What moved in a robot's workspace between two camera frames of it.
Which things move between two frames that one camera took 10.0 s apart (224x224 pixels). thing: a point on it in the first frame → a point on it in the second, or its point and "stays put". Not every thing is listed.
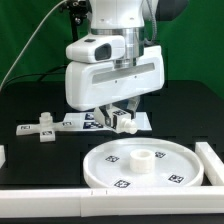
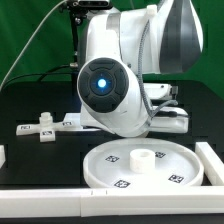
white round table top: (142, 163) stays put
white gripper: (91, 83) → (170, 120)
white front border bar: (111, 202) stays put
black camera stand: (78, 11) stays put
